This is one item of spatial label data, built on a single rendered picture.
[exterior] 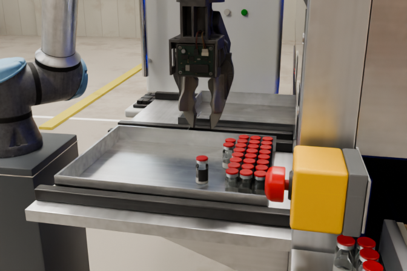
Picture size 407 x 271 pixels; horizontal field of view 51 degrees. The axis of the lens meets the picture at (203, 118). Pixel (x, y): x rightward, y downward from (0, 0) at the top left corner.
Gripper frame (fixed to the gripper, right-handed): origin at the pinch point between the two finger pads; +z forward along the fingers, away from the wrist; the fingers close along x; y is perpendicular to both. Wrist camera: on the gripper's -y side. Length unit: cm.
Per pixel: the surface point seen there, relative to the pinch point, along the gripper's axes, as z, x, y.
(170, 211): 11.0, -2.5, 11.7
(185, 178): 11.4, -3.3, -0.5
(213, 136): 9.0, -1.3, -15.9
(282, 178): -1.3, 13.6, 22.9
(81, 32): 92, -470, -853
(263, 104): 11, 6, -50
